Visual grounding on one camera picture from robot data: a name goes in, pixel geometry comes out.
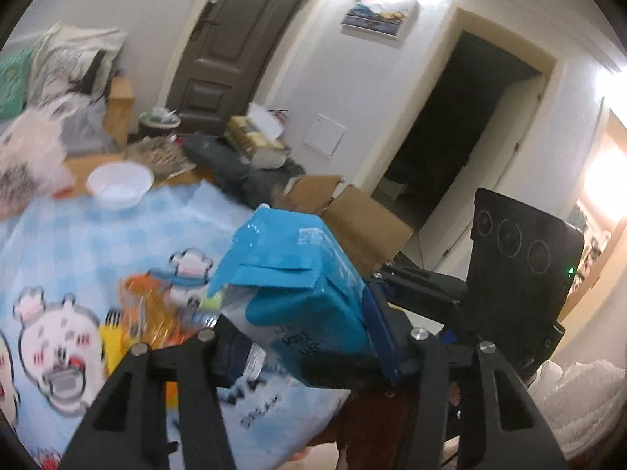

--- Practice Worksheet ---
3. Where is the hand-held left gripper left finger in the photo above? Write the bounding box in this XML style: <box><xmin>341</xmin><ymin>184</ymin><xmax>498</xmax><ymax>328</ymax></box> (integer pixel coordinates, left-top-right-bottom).
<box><xmin>61</xmin><ymin>316</ymin><xmax>268</xmax><ymax>470</ymax></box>

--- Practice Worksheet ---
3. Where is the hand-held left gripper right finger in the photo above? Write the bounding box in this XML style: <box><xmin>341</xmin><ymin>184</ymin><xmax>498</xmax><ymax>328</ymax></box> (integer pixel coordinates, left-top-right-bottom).
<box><xmin>362</xmin><ymin>281</ymin><xmax>571</xmax><ymax>470</ymax></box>

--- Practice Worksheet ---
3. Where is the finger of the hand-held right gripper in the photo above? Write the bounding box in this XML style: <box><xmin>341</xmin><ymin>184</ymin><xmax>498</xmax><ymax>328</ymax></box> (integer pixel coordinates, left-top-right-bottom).
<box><xmin>372</xmin><ymin>262</ymin><xmax>466</xmax><ymax>307</ymax></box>

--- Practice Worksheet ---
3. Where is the brown cardboard box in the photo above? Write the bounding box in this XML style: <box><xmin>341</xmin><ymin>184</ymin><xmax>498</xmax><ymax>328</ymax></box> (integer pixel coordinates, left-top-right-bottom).
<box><xmin>277</xmin><ymin>174</ymin><xmax>415</xmax><ymax>277</ymax></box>

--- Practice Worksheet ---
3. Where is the orange snack packet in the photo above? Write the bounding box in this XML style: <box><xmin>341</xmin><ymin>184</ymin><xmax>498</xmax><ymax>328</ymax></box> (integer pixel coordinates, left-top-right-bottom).
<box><xmin>119</xmin><ymin>274</ymin><xmax>201</xmax><ymax>351</ymax></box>

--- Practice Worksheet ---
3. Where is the light blue snack packet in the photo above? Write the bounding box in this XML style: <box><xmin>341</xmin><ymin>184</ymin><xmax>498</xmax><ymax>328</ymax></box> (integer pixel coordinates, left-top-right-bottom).
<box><xmin>208</xmin><ymin>203</ymin><xmax>422</xmax><ymax>387</ymax></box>

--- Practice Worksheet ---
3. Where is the yellow snack packet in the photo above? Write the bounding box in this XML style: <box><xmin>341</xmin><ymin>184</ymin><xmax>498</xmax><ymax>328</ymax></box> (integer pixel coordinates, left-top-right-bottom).
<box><xmin>99</xmin><ymin>322</ymin><xmax>129</xmax><ymax>383</ymax></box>

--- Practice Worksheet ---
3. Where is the open dark doorway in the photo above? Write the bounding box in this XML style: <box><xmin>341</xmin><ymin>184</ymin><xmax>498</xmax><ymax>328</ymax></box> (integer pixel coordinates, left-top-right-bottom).
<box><xmin>372</xmin><ymin>10</ymin><xmax>556</xmax><ymax>255</ymax></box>

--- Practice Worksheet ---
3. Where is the white bubble wrap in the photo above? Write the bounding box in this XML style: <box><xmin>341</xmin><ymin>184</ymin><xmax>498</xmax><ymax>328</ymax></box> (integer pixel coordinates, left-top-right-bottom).
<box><xmin>529</xmin><ymin>360</ymin><xmax>627</xmax><ymax>470</ymax></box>

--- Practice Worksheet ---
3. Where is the cartoon printed blue tablecloth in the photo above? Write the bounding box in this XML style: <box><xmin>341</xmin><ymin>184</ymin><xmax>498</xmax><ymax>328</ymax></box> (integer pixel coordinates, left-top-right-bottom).
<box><xmin>0</xmin><ymin>181</ymin><xmax>353</xmax><ymax>470</ymax></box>

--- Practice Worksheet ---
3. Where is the black plastic bag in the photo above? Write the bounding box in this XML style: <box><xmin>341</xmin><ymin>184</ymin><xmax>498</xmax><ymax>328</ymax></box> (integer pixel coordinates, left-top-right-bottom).
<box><xmin>182</xmin><ymin>131</ymin><xmax>307</xmax><ymax>209</ymax></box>

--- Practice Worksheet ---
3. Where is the white bowl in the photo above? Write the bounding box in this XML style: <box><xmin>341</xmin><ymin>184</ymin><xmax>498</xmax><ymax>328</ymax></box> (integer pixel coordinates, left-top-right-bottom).
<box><xmin>85</xmin><ymin>163</ymin><xmax>154</xmax><ymax>210</ymax></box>

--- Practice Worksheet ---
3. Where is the tissue box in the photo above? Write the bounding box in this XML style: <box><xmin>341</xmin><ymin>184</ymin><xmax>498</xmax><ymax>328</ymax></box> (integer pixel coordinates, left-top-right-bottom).
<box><xmin>224</xmin><ymin>103</ymin><xmax>291</xmax><ymax>170</ymax></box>

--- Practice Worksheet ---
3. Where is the trash bin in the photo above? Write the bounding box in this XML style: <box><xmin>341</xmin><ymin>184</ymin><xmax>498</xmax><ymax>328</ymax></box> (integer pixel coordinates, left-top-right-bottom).
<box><xmin>138</xmin><ymin>107</ymin><xmax>183</xmax><ymax>139</ymax></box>

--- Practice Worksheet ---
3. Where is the mountain canvas picture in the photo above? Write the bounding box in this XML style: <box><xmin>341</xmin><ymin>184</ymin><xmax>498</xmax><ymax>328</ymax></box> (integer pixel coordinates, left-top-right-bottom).
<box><xmin>340</xmin><ymin>0</ymin><xmax>420</xmax><ymax>41</ymax></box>

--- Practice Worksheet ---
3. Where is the white plastic bag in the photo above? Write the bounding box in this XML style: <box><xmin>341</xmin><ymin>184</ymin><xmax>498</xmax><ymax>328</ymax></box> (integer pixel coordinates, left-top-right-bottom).
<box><xmin>0</xmin><ymin>108</ymin><xmax>74</xmax><ymax>201</ymax></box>

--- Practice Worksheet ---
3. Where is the dark brown door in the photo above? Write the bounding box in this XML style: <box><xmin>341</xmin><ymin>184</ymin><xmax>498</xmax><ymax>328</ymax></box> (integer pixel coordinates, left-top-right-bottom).
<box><xmin>164</xmin><ymin>0</ymin><xmax>319</xmax><ymax>135</ymax></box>

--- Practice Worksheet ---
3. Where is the white bird print cushion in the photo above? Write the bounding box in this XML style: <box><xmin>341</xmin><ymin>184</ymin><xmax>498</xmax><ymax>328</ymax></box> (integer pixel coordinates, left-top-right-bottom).
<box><xmin>29</xmin><ymin>49</ymin><xmax>118</xmax><ymax>108</ymax></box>

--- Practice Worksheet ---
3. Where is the green patterned cushion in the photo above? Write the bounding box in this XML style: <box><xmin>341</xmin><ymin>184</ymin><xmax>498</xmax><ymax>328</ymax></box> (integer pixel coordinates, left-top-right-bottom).
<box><xmin>0</xmin><ymin>49</ymin><xmax>36</xmax><ymax>116</ymax></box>

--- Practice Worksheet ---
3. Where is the white wall panel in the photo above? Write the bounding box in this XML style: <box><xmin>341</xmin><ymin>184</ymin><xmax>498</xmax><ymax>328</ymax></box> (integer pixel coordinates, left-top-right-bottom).
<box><xmin>303</xmin><ymin>112</ymin><xmax>347</xmax><ymax>157</ymax></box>

